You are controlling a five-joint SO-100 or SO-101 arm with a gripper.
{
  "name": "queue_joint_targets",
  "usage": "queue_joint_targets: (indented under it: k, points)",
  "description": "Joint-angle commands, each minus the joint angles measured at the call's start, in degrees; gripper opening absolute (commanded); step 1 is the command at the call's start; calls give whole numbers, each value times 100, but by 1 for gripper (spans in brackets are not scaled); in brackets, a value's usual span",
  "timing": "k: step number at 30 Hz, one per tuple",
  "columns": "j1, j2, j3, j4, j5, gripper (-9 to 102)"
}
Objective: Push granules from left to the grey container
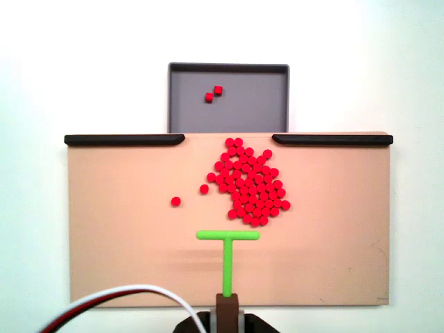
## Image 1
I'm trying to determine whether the red white black servo cable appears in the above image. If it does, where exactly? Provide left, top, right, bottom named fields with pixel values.
left=37, top=284, right=206, bottom=333

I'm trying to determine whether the black edge rail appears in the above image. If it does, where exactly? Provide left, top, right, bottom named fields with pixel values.
left=64, top=134, right=186, bottom=146
left=271, top=133, right=394, bottom=146

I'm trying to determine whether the grey rectangular container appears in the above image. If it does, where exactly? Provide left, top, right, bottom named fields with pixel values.
left=167, top=62, right=291, bottom=135

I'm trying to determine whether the beige flat board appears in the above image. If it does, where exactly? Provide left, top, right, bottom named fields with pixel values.
left=65, top=130, right=393, bottom=309

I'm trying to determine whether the green T-shaped pusher tool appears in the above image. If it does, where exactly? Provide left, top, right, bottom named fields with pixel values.
left=196, top=230, right=261, bottom=333

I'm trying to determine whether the pile of red granules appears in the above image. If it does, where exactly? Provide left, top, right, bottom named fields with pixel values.
left=214, top=145, right=291, bottom=228

